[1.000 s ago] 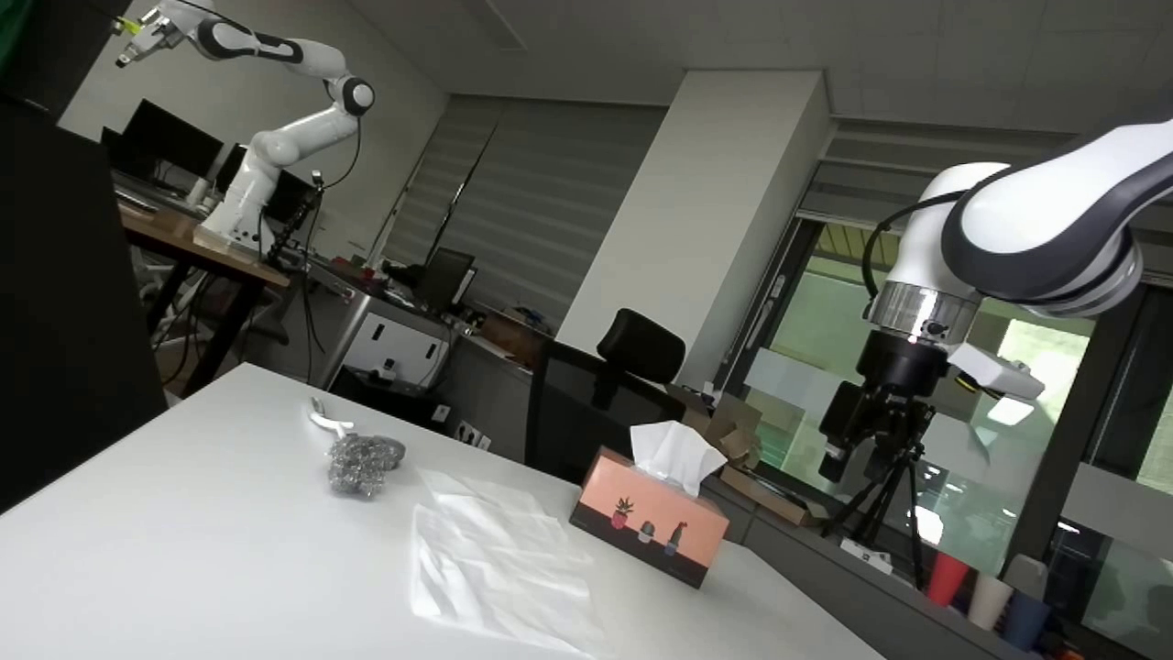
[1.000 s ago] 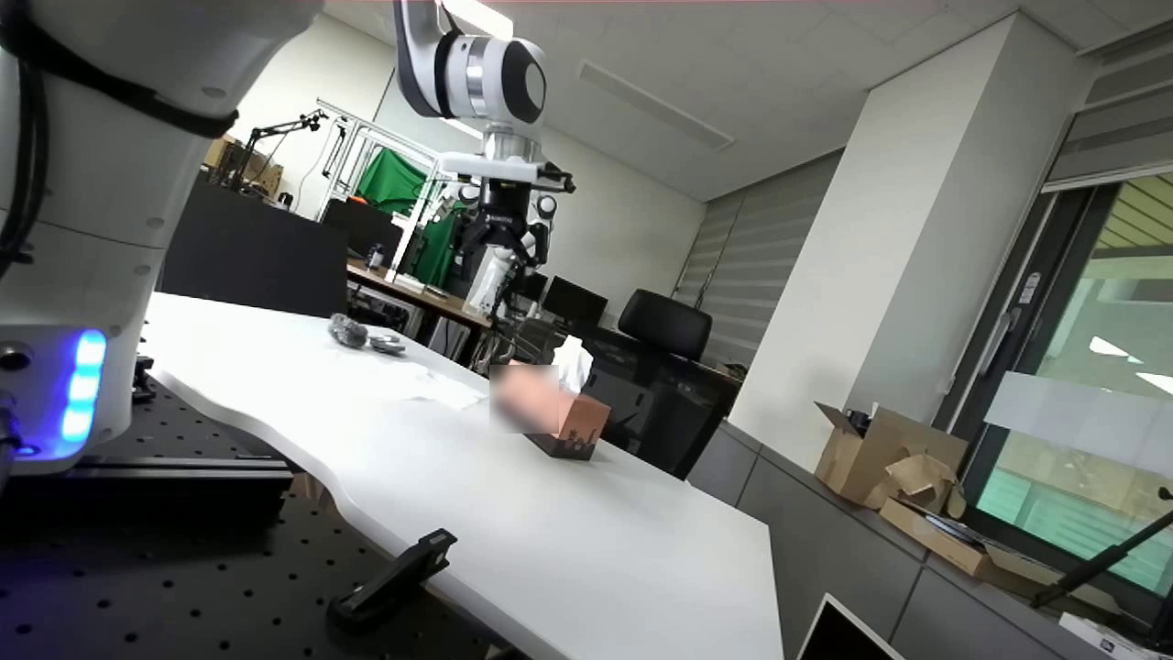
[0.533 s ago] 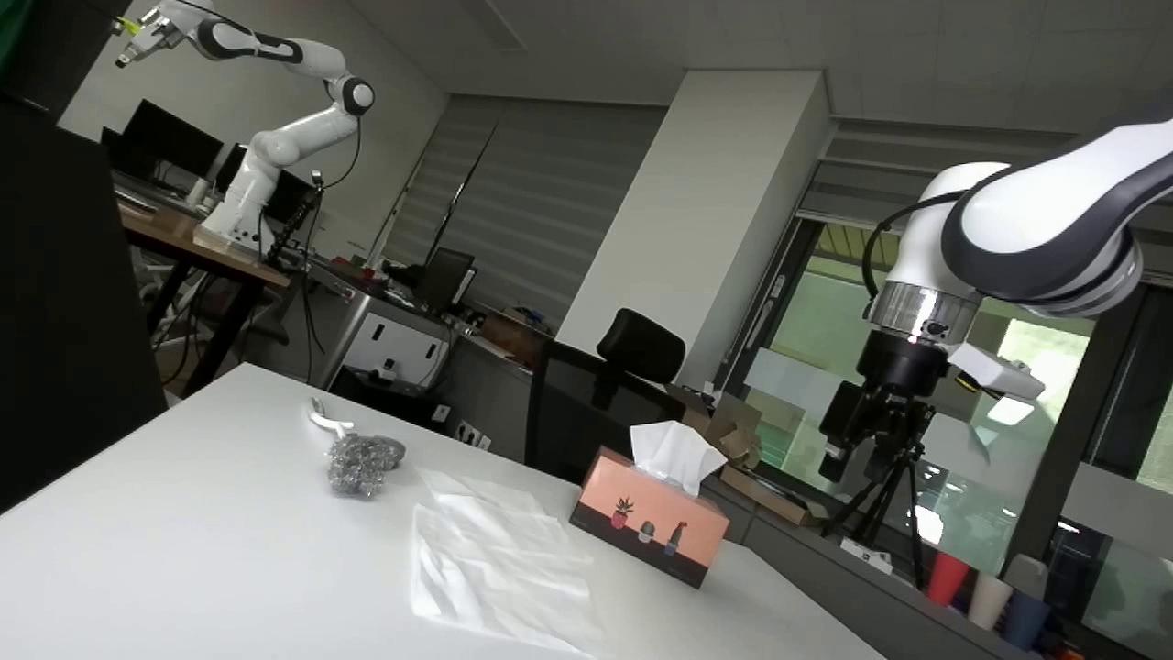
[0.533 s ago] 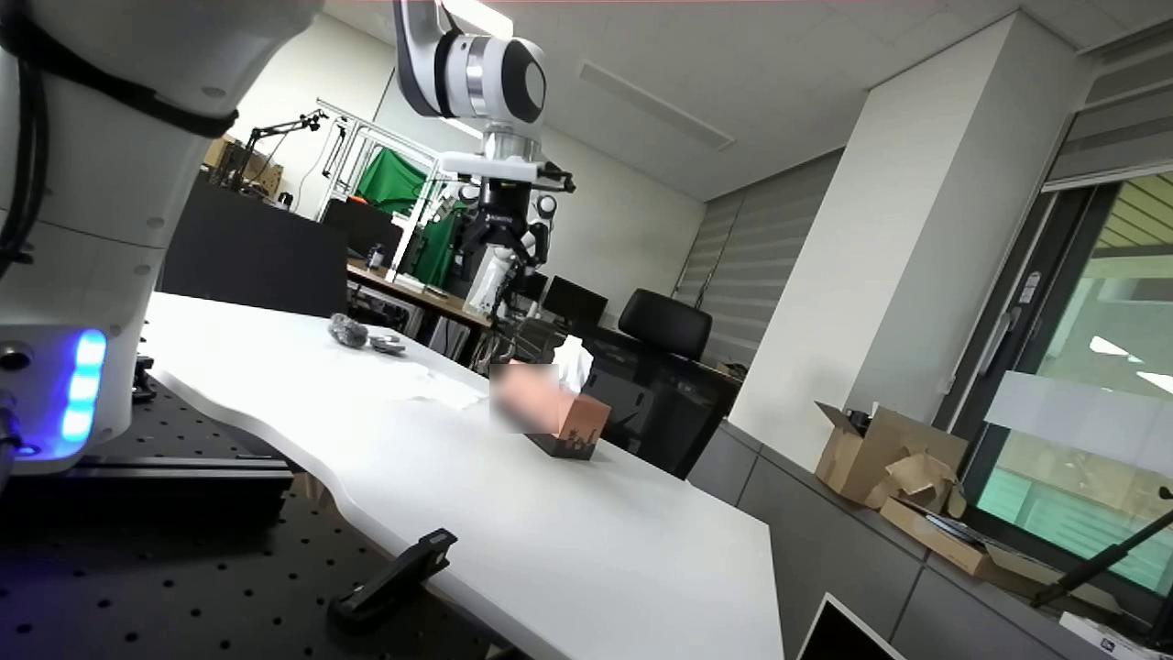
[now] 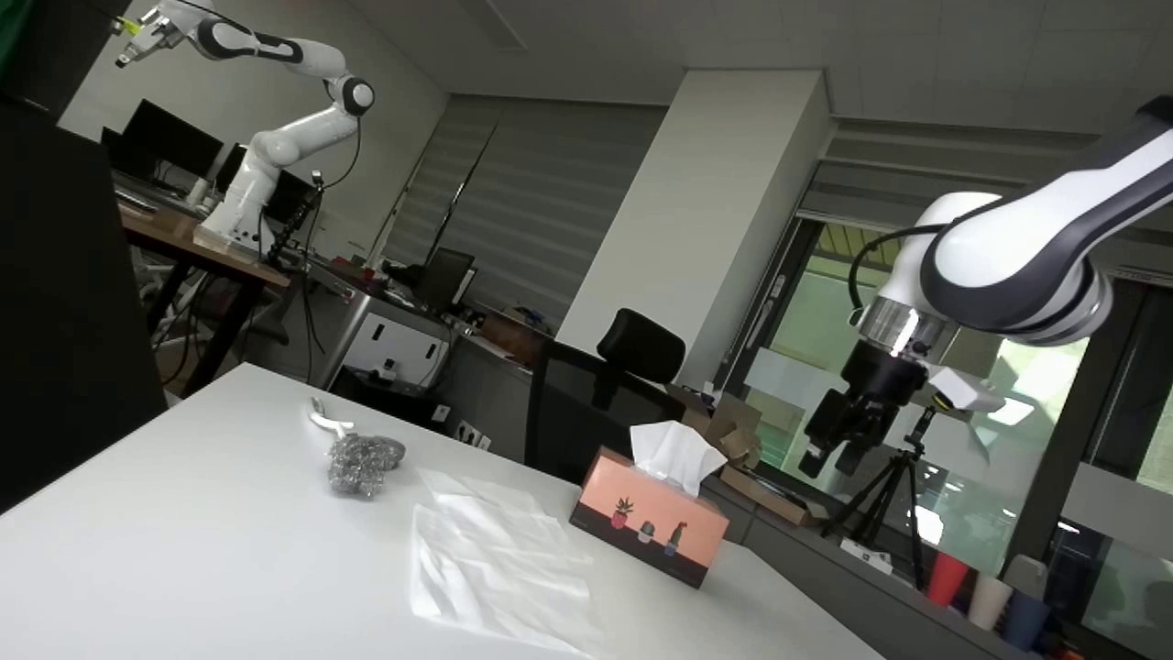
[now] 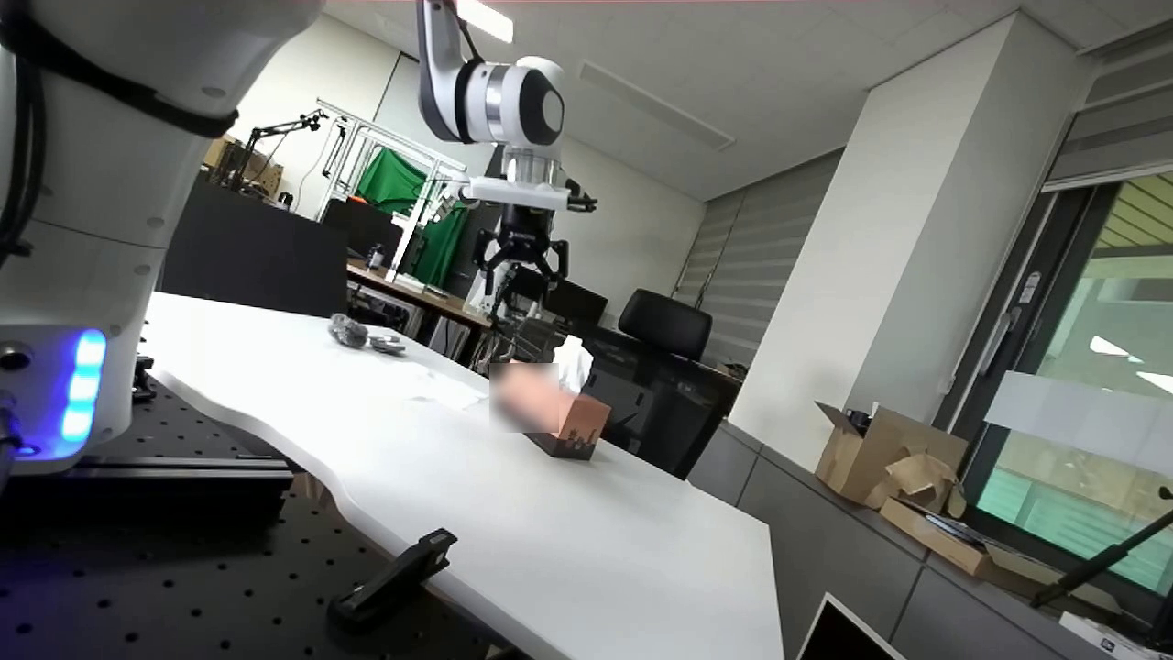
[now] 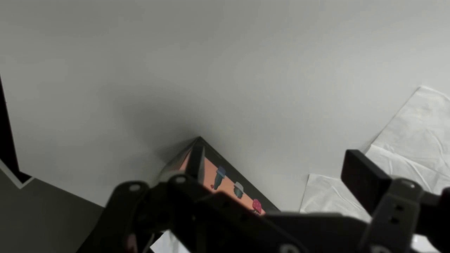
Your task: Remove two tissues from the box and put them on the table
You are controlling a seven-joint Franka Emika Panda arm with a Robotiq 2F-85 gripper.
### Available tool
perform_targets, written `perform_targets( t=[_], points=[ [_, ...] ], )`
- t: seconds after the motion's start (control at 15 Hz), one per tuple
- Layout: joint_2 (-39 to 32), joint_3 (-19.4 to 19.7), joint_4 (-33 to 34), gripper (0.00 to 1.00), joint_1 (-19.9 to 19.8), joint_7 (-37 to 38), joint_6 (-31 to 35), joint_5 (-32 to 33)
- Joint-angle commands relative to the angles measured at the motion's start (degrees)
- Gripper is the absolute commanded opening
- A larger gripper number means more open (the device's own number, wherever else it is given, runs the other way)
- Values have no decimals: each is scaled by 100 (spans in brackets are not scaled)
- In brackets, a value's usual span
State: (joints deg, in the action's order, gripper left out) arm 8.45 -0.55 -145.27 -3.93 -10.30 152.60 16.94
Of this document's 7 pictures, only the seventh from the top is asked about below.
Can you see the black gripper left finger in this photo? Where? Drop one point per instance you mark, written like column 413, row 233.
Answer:
column 140, row 205

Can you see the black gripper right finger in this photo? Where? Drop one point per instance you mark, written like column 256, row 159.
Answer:
column 393, row 211

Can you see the white tissue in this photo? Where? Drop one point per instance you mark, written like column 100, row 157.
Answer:
column 166, row 243

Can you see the orange and brown tissue box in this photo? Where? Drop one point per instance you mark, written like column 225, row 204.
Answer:
column 225, row 180

